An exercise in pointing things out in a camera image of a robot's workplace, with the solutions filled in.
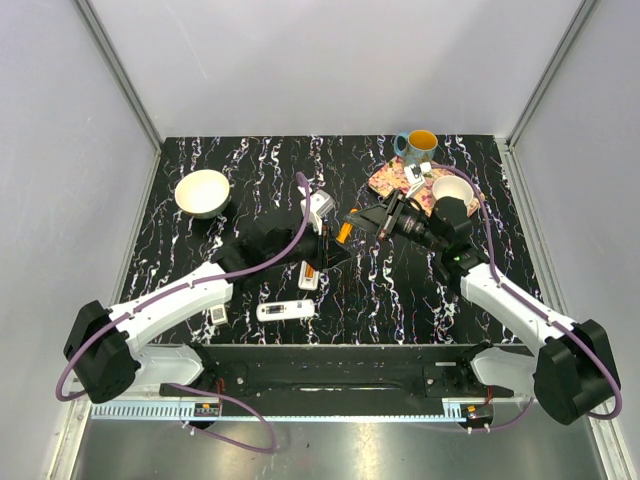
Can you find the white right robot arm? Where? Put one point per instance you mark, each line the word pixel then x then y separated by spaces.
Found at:
pixel 569 367

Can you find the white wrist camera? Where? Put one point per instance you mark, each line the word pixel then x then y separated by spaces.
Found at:
pixel 416 177
pixel 321 204

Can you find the cream ceramic bowl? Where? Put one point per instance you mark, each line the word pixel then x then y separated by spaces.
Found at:
pixel 203 194

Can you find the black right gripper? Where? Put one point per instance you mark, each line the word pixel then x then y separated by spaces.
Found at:
pixel 369 219

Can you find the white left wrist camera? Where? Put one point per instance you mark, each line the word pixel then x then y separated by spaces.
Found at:
pixel 321 204

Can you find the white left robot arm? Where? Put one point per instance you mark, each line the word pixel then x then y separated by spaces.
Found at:
pixel 109 348

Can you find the white remote blue battery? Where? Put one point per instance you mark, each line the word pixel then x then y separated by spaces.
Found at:
pixel 218 315

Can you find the small white cup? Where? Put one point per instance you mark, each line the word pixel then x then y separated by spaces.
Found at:
pixel 455 187

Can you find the white remote orange compartment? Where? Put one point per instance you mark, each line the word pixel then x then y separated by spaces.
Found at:
pixel 308 277

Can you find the blue floral mug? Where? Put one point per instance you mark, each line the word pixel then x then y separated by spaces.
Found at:
pixel 415 147

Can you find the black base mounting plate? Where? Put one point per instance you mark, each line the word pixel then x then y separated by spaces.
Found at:
pixel 436 371

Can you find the floral wooden board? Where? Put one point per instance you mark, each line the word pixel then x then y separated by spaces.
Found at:
pixel 391 177

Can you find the white remote black batteries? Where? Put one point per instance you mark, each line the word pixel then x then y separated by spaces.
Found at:
pixel 285 310

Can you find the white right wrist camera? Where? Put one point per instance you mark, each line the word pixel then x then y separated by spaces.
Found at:
pixel 416 177

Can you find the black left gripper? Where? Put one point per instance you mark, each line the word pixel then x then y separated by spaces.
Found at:
pixel 335 252

